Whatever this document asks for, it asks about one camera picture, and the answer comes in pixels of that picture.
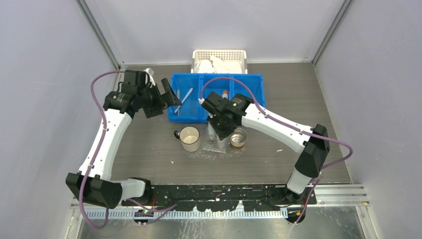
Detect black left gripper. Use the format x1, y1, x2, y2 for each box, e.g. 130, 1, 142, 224
138, 78, 181, 118

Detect small metal cup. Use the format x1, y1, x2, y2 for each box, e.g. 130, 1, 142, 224
229, 127, 247, 148

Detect red cap toothpaste tube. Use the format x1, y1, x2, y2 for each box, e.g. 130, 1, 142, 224
216, 136, 228, 150

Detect teal cap toothpaste tube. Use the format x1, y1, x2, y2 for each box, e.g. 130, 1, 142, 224
207, 122, 216, 141

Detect clear square textured holder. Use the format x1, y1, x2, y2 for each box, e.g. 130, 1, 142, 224
202, 129, 229, 153

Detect white enamel mug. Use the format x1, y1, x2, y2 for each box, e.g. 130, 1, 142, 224
173, 126, 201, 152

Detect clear oval textured tray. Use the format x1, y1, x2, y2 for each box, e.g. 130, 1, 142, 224
184, 136, 246, 159

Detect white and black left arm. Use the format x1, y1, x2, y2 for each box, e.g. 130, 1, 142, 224
66, 70, 182, 209

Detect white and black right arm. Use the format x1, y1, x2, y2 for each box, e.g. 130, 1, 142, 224
199, 92, 330, 205

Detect white toothbrush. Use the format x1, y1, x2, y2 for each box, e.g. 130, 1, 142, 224
175, 88, 193, 114

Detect blue three-compartment plastic bin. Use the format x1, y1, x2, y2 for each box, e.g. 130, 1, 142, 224
167, 73, 266, 123

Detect white perforated basket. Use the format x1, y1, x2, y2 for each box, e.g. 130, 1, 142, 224
191, 50, 248, 74

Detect white cloths in basket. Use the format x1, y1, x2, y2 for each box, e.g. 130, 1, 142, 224
192, 56, 246, 74

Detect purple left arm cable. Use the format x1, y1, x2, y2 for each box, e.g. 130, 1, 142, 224
78, 70, 177, 230

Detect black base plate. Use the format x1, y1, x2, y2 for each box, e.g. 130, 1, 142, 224
120, 184, 318, 213

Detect perforated metal rail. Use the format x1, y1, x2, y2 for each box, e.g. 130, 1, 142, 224
108, 208, 288, 220

